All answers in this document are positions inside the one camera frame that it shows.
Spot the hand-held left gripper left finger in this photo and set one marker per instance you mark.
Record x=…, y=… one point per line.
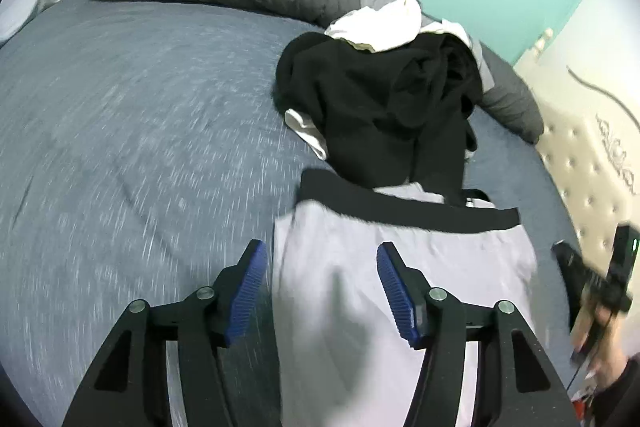
x=247, y=292

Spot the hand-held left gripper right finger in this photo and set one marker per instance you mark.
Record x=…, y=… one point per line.
x=397, y=292

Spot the light purple jacket black cuffs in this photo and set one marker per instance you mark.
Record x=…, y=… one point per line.
x=340, y=257

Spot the person's right forearm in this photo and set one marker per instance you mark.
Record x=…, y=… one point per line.
x=622, y=387

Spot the person's right hand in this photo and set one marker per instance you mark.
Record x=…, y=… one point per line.
x=595, y=337

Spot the folded black garment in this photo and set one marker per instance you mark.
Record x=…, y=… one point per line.
x=570, y=267

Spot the cream tufted headboard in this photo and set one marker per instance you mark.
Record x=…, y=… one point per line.
x=575, y=167

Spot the crumpled black garment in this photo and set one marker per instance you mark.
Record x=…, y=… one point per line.
x=375, y=107

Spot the blue patterned bed sheet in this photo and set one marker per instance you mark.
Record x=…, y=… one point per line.
x=125, y=132

